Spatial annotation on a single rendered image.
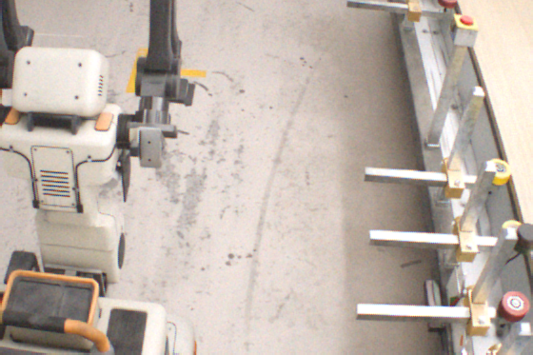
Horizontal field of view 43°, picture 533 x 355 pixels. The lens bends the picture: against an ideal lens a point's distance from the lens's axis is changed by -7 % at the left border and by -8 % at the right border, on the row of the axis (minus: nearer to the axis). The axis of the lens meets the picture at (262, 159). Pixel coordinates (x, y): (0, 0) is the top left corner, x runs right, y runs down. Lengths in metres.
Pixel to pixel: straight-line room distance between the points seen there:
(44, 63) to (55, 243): 0.55
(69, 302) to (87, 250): 0.26
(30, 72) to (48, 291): 0.53
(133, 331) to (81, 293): 0.16
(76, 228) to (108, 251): 0.11
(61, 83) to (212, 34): 2.57
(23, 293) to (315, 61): 2.59
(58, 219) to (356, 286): 1.44
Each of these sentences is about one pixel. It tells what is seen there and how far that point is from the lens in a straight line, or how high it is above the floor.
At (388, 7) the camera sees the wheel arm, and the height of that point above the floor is 0.83.
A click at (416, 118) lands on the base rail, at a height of 0.70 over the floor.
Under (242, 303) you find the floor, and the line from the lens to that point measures 2.80.
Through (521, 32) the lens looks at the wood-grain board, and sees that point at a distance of 2.90.
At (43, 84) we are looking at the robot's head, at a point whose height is 1.34.
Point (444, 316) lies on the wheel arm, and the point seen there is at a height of 0.86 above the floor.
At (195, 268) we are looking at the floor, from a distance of 2.90.
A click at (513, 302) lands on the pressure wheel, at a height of 0.91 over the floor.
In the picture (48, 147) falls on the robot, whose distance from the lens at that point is 1.63.
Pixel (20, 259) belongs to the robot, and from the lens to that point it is 2.02.
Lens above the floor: 2.31
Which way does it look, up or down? 44 degrees down
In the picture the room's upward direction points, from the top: 6 degrees clockwise
